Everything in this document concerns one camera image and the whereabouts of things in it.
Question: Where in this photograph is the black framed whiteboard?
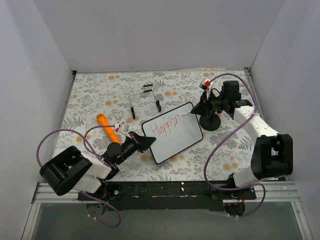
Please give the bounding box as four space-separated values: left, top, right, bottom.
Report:
141 102 204 165

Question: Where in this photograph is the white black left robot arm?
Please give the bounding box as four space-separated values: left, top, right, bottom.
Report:
39 131 156 200

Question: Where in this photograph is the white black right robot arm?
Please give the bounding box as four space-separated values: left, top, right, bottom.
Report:
190 79 294 199

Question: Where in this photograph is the black microphone stand base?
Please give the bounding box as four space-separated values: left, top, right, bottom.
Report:
199 113 221 131

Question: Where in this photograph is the orange toy microphone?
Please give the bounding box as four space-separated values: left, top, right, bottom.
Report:
96 113 121 145

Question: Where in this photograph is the floral patterned table mat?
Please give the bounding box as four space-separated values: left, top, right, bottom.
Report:
53 70 255 181

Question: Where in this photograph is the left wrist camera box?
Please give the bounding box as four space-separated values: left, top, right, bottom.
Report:
114 122 130 137

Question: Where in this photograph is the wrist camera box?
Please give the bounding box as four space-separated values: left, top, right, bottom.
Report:
114 122 130 137
199 79 211 91

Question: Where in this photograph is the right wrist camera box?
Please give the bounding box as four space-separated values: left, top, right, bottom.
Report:
199 79 211 91

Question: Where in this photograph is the black front mounting rail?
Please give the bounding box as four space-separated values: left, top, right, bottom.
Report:
90 181 257 212

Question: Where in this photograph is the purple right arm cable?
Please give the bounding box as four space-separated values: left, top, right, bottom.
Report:
203 73 266 219

